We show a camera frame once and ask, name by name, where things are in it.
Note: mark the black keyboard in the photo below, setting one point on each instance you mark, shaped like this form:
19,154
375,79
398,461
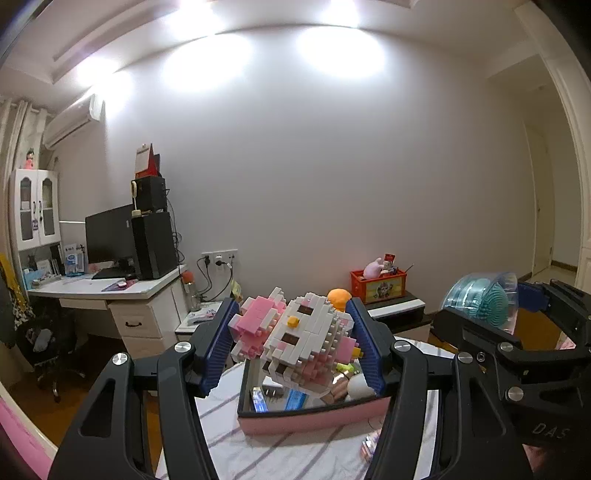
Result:
107,273

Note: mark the white door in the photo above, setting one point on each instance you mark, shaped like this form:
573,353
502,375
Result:
572,138

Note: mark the teal brush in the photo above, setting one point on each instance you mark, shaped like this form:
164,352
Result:
485,300

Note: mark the white nightstand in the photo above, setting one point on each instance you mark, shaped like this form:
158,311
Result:
196,321

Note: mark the small doll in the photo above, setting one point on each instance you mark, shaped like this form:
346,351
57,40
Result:
31,159

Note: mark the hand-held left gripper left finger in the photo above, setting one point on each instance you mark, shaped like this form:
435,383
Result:
220,344

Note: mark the blue box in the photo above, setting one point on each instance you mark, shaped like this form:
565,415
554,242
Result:
74,264

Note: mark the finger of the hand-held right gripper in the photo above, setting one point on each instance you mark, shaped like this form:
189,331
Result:
475,334
528,295

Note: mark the red crate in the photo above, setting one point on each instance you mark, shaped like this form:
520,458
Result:
381,288

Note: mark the white hutch cabinet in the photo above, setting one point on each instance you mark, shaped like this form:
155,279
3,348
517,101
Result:
34,210

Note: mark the black office chair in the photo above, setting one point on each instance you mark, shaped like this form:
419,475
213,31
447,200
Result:
46,346

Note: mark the orange ball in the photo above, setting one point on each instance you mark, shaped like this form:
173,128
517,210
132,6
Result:
338,297

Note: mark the red white box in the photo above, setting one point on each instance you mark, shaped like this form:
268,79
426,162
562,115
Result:
147,161

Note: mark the pink storage box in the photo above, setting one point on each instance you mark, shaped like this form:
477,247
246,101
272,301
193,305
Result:
300,420

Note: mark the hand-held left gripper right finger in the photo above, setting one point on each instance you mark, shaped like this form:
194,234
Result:
367,344

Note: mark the pink mouse pad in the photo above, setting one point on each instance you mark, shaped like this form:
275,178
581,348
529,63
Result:
117,286

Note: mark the orange-cap clear bottle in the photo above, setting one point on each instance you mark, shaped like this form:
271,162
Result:
190,290

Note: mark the white desk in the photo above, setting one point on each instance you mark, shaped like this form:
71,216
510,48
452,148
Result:
92,295

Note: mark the pink plush toy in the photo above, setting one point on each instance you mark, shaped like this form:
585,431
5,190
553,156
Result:
371,269

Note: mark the white wall socket strip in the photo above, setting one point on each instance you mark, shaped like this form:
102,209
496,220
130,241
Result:
219,257

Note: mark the red blue packet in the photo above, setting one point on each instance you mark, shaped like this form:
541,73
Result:
371,447

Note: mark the black computer monitor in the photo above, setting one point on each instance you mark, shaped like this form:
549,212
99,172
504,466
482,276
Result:
108,235

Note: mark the black computer tower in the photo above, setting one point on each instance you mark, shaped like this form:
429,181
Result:
154,247

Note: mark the pink white block cat figure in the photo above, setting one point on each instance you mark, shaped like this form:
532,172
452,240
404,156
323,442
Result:
300,337

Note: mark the white egg-shaped toy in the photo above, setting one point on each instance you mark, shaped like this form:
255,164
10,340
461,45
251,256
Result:
360,385

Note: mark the pink bed frame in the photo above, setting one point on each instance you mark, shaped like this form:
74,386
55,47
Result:
21,443

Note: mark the black white low cabinet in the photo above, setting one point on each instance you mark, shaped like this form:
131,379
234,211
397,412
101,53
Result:
401,307

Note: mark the black speaker box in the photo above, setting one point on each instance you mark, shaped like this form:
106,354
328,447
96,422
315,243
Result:
150,194

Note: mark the white striped cloth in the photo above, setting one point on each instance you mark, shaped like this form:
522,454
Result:
286,454

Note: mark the yellow snack bag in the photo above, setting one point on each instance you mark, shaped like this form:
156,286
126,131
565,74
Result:
236,291

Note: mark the white air conditioner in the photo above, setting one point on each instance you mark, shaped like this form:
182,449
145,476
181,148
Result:
69,122

